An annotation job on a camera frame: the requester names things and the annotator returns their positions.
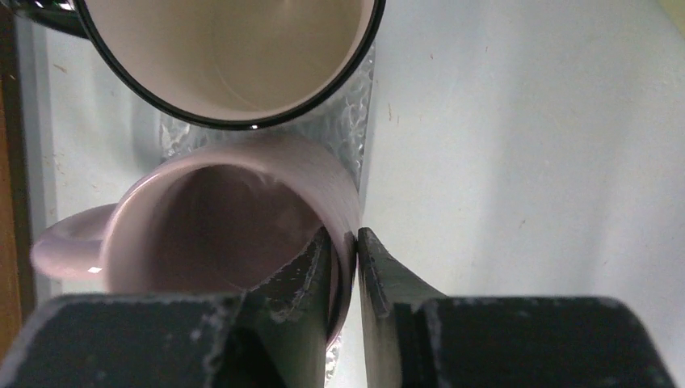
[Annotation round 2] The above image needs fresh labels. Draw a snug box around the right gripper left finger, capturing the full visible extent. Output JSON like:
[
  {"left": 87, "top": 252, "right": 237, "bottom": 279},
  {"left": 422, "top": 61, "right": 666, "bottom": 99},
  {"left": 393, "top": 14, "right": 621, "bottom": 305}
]
[{"left": 1, "top": 230, "right": 334, "bottom": 387}]

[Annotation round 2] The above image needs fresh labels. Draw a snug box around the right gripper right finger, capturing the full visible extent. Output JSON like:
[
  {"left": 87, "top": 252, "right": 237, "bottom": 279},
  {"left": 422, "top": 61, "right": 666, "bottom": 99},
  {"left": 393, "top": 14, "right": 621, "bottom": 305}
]
[{"left": 357, "top": 228, "right": 674, "bottom": 387}]

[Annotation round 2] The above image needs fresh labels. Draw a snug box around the pink mug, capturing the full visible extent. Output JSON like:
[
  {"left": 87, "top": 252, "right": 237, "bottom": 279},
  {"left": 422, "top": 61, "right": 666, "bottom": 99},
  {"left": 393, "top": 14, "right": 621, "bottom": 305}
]
[{"left": 30, "top": 133, "right": 361, "bottom": 339}]

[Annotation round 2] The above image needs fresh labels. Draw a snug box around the cream mug with black rim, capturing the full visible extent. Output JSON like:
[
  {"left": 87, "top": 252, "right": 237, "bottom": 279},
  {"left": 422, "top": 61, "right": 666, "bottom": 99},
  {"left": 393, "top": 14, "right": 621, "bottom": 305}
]
[{"left": 5, "top": 0, "right": 385, "bottom": 130}]

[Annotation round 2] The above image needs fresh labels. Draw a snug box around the brown wooden oval tray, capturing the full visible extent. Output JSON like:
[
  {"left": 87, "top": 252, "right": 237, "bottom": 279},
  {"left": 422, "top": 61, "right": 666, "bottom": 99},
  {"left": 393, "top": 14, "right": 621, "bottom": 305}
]
[{"left": 1, "top": 7, "right": 36, "bottom": 357}]

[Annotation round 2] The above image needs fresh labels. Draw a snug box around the clear textured oval tray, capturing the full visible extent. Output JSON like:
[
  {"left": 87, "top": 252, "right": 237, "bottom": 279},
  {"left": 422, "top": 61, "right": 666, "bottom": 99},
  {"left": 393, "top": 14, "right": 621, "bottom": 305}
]
[{"left": 155, "top": 44, "right": 376, "bottom": 387}]

